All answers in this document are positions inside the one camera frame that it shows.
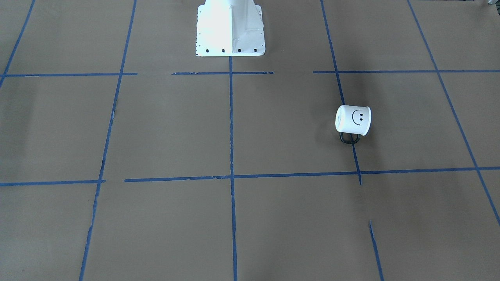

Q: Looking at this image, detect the white smiley face mug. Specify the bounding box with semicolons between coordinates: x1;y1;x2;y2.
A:
335;105;373;144

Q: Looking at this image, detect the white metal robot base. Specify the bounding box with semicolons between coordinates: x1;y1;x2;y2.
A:
195;0;266;57

